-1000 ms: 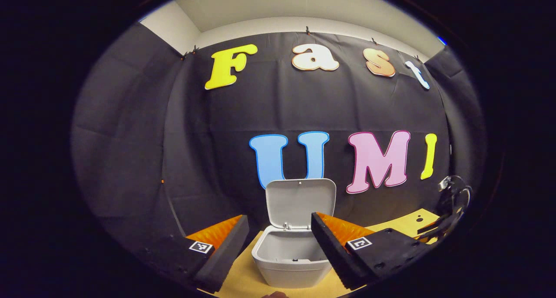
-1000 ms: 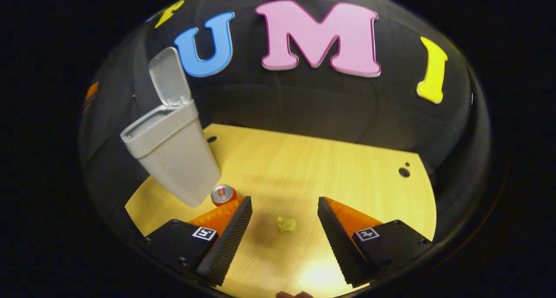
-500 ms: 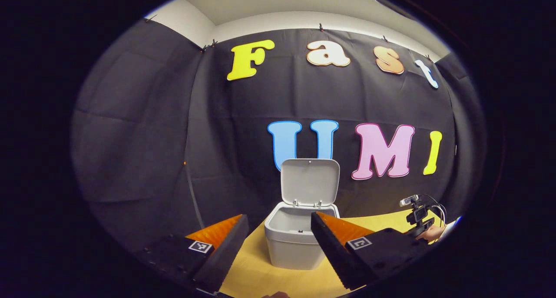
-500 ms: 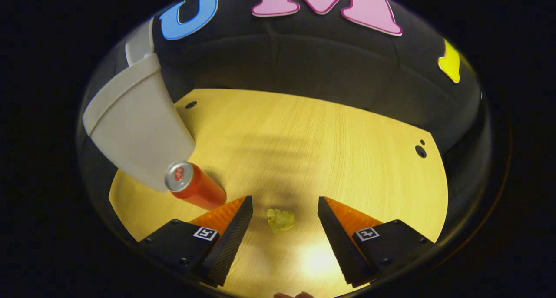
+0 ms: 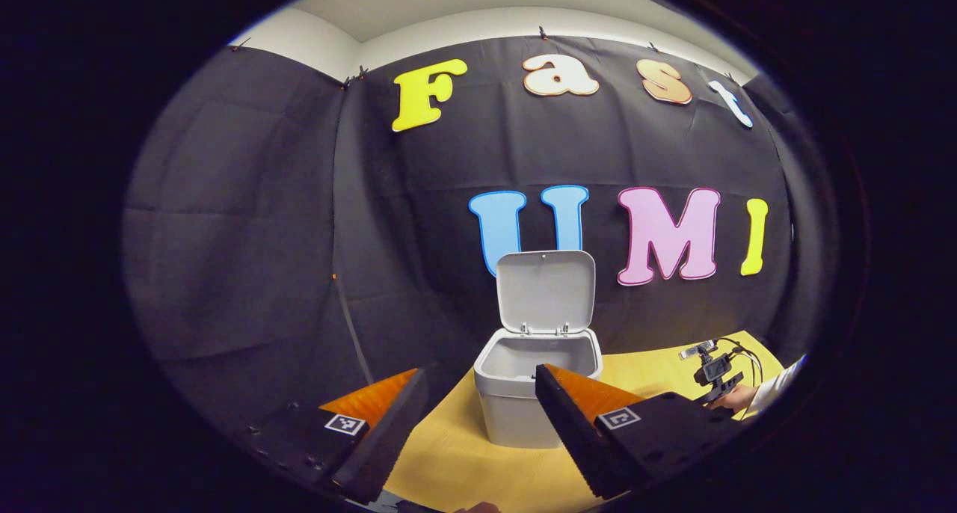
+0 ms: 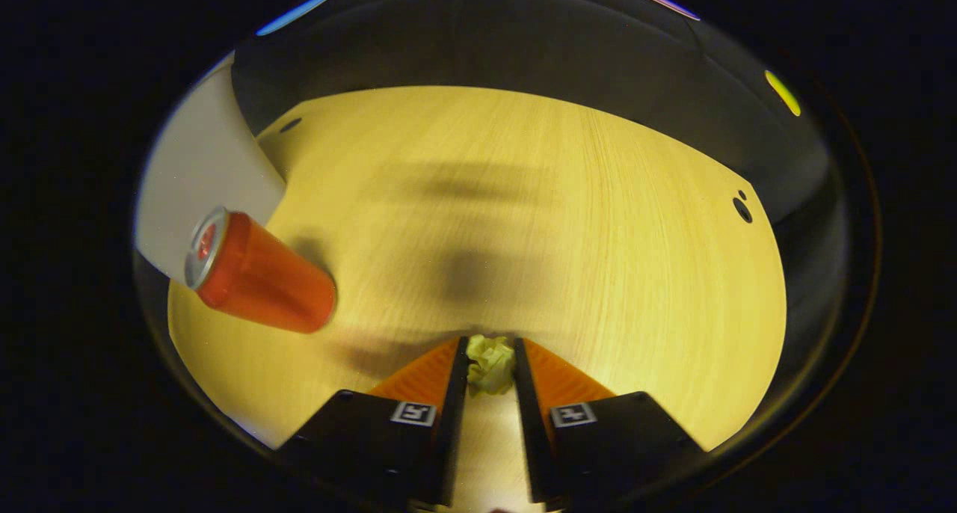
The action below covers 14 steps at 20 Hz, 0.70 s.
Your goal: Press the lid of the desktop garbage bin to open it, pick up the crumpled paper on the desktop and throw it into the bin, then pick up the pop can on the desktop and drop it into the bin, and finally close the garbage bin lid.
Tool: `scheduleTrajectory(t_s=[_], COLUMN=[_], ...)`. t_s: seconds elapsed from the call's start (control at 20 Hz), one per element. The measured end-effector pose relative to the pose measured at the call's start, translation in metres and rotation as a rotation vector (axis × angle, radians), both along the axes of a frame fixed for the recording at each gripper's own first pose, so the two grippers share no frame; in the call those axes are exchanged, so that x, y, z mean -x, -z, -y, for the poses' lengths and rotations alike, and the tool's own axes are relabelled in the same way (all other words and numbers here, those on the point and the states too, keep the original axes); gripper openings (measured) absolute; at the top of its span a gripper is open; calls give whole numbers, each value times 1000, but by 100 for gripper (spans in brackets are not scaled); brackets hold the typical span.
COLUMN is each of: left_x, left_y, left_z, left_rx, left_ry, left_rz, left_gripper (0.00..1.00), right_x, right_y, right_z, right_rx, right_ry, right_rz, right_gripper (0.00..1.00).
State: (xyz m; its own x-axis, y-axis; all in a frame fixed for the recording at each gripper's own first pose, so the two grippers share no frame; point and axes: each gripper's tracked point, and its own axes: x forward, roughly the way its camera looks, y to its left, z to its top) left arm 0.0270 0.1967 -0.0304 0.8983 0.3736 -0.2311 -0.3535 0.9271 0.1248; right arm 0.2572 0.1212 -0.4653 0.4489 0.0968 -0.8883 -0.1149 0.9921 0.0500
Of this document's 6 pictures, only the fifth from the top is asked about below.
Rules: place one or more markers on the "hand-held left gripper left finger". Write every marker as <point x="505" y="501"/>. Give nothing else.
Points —
<point x="377" y="453"/>

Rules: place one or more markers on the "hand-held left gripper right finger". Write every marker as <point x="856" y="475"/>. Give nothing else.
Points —
<point x="579" y="446"/>

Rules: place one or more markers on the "white desktop garbage bin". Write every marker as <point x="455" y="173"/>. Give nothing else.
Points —
<point x="546" y="289"/>

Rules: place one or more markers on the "wooden desktop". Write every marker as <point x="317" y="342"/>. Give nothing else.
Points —
<point x="463" y="461"/>

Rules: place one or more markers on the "black backdrop cloth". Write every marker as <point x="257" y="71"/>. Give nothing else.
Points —
<point x="262" y="236"/>

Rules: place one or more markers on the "row of black cloth clips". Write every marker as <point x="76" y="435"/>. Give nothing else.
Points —
<point x="543" y="33"/>

